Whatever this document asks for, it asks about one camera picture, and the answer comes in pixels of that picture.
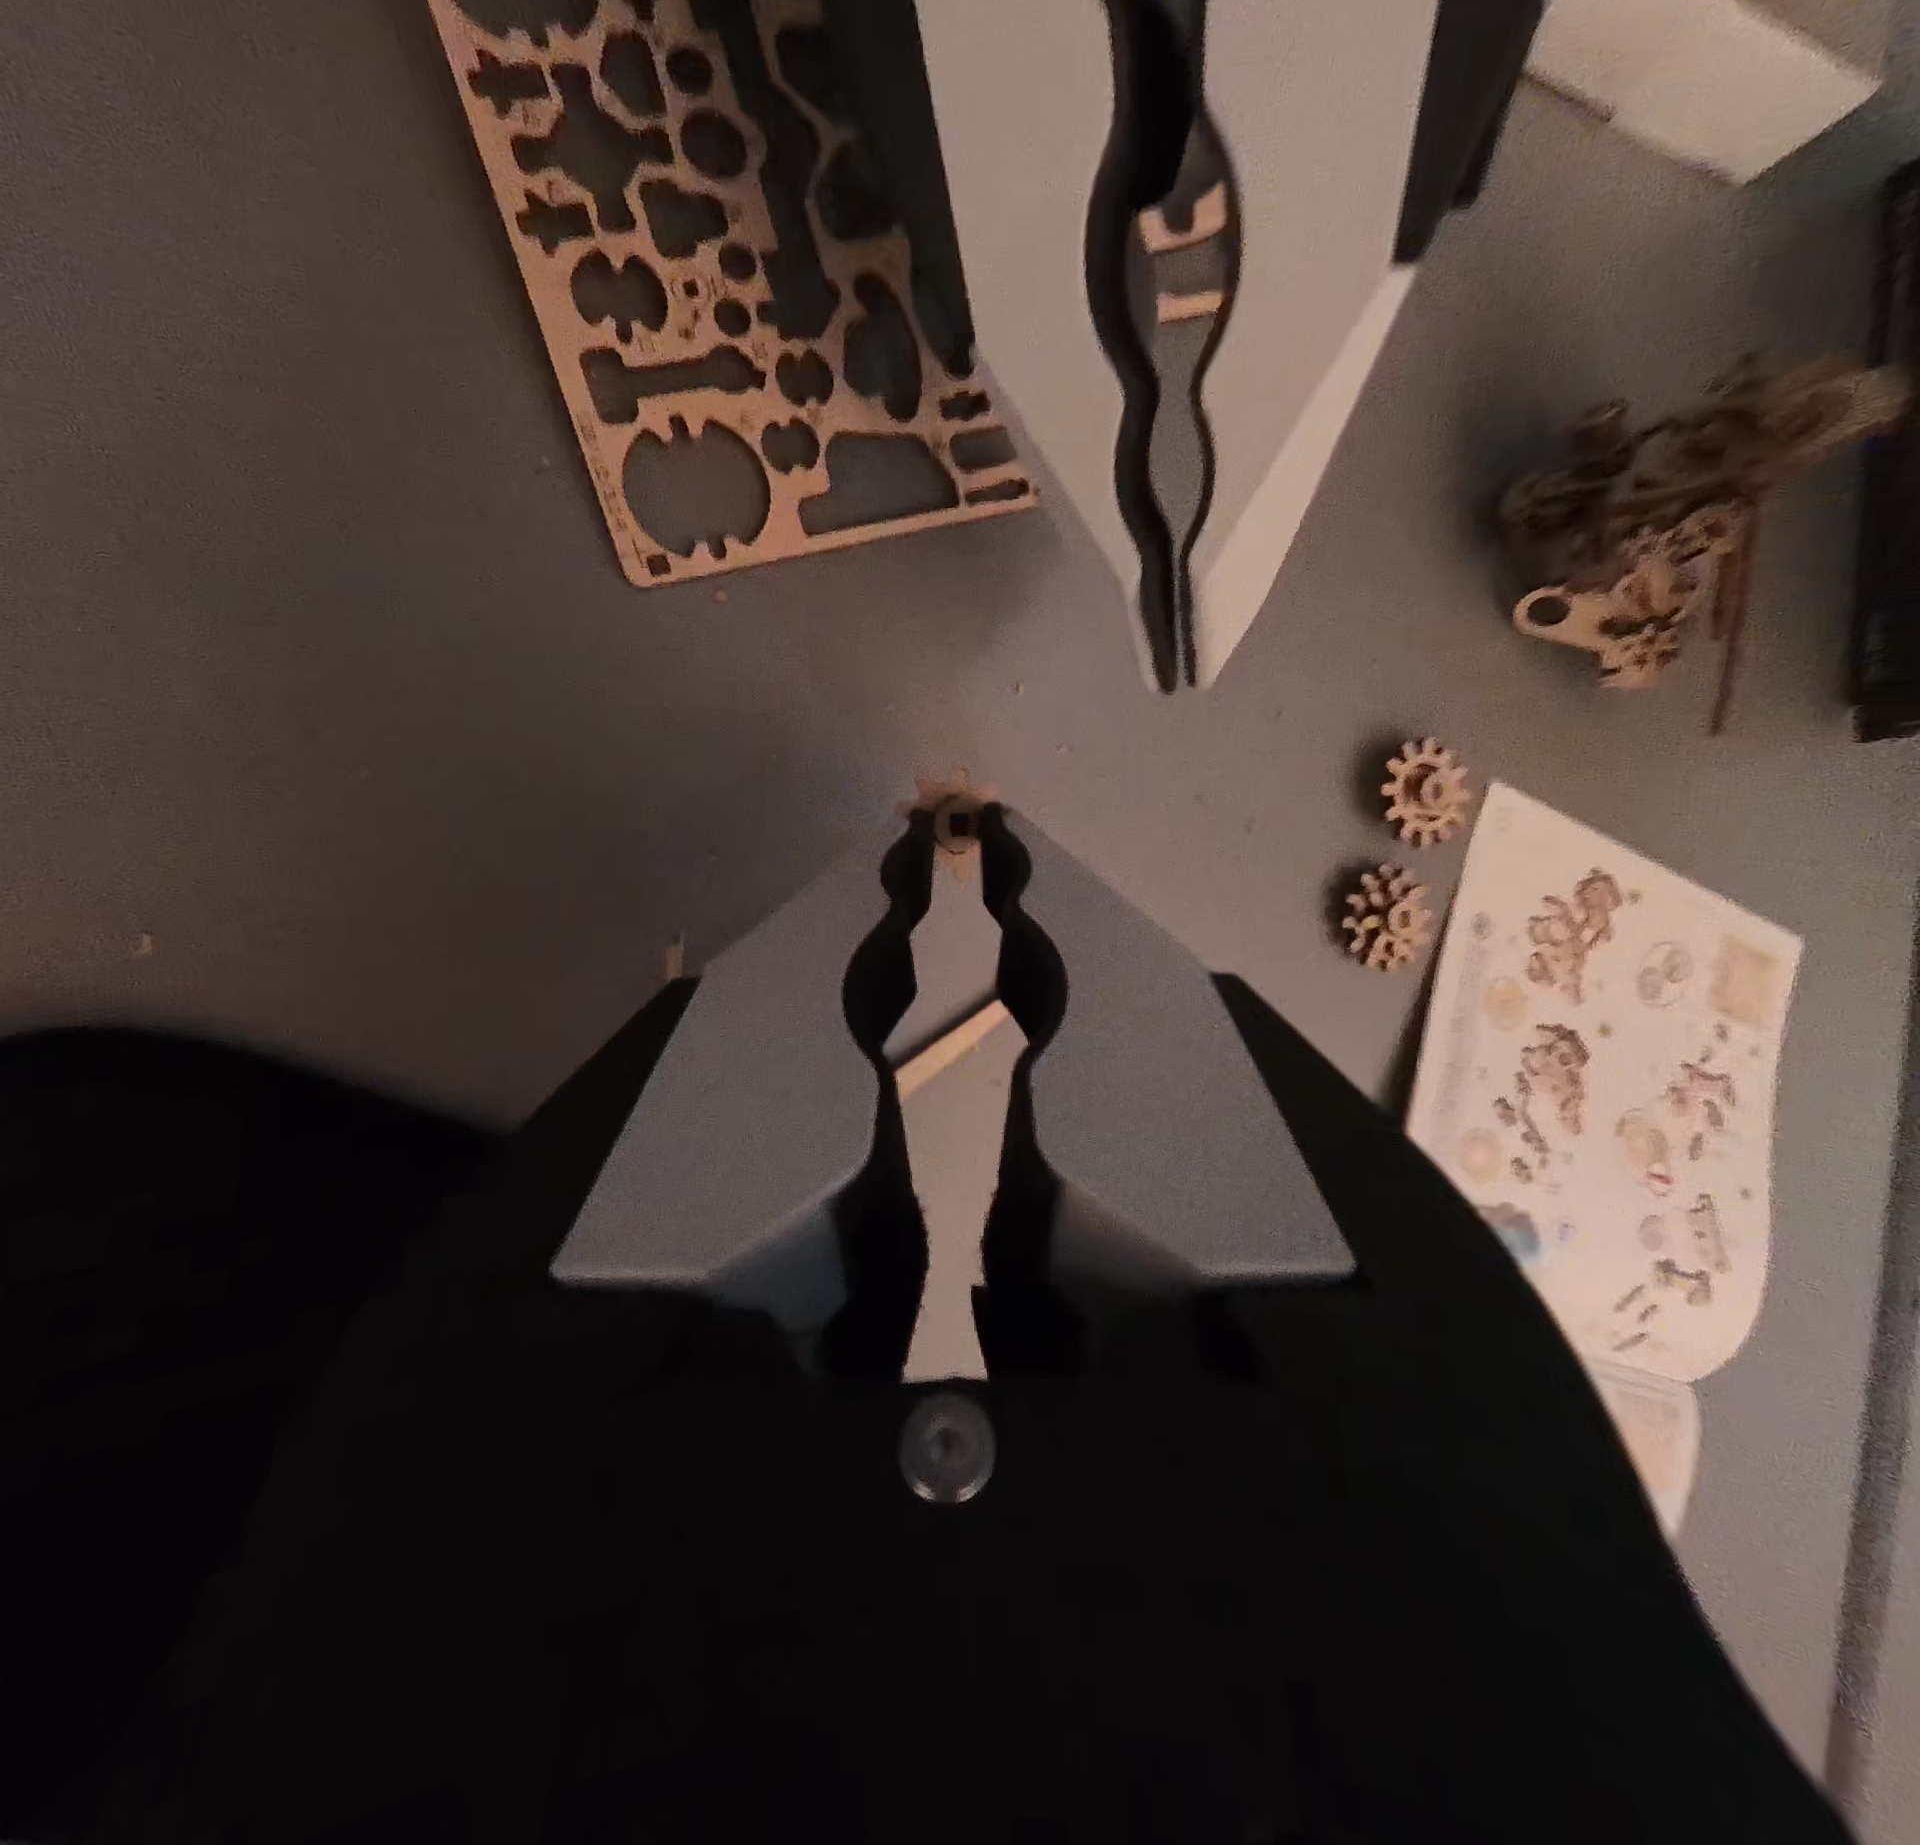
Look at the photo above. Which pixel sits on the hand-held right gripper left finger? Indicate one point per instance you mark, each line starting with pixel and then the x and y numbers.
pixel 722 1143

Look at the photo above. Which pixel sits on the small wooden gear assembly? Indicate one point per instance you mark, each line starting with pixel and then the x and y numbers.
pixel 959 823

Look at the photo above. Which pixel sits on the black model kit box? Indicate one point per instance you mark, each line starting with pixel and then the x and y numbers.
pixel 1886 526

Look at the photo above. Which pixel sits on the punched-out wooden parts sheet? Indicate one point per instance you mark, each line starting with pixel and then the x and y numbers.
pixel 510 268

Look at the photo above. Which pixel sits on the small white cardboard box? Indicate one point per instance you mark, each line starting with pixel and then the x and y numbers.
pixel 1697 44

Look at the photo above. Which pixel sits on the flat wooden gear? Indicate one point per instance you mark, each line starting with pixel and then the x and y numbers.
pixel 1424 793

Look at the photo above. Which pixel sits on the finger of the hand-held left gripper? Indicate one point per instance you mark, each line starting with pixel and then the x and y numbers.
pixel 1020 225
pixel 1321 152

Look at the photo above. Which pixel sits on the thin wooden stick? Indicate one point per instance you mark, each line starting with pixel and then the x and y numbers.
pixel 951 1053

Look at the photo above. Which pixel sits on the wooden gear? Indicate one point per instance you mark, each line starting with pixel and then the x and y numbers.
pixel 1424 793
pixel 1380 914

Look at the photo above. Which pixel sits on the partly built wooden model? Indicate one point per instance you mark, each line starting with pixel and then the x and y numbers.
pixel 1650 541

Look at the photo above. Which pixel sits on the small wooden parts sheet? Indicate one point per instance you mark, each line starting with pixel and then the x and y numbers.
pixel 1179 232

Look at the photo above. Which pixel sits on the illustrated instruction booklet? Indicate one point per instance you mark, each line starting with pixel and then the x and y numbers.
pixel 1608 1063

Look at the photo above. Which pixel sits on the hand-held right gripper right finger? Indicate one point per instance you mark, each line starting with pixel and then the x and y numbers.
pixel 1186 1143

